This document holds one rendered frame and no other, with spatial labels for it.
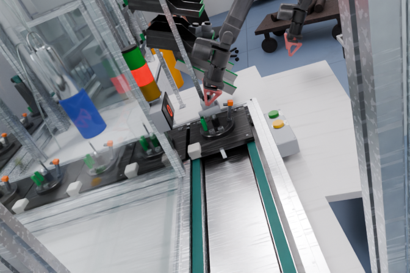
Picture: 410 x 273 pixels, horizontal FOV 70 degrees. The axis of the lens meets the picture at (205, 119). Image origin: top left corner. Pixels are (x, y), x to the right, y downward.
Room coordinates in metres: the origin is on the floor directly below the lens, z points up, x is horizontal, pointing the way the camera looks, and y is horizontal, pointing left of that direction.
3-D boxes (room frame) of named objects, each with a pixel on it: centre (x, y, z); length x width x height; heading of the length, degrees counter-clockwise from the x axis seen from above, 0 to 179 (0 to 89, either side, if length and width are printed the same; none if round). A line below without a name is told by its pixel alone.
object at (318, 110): (1.06, -0.23, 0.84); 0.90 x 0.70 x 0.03; 162
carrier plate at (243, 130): (0.98, -0.03, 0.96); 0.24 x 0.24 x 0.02; 81
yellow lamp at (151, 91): (0.81, 0.11, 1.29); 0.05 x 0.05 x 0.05
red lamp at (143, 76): (0.81, 0.11, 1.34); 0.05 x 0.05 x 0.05
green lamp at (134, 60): (0.81, 0.11, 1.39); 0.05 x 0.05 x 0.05
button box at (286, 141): (0.86, -0.23, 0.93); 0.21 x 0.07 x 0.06; 171
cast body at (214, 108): (0.98, -0.03, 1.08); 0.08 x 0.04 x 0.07; 81
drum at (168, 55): (4.17, 0.26, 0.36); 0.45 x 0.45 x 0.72
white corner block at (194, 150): (0.90, 0.08, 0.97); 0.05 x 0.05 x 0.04; 81
